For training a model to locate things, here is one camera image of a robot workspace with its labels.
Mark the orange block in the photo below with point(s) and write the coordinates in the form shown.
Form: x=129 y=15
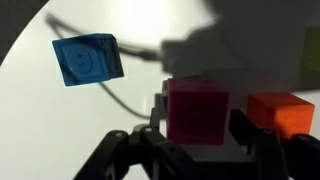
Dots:
x=283 y=111

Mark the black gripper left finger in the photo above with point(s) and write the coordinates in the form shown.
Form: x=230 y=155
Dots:
x=143 y=153

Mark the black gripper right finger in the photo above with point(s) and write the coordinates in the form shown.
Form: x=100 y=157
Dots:
x=283 y=160

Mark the pink block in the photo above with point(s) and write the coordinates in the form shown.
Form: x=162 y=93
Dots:
x=196 y=113

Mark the blue block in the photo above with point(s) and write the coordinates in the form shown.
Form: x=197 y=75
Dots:
x=86 y=60

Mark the round white table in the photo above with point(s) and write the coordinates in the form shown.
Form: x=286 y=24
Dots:
x=50 y=126

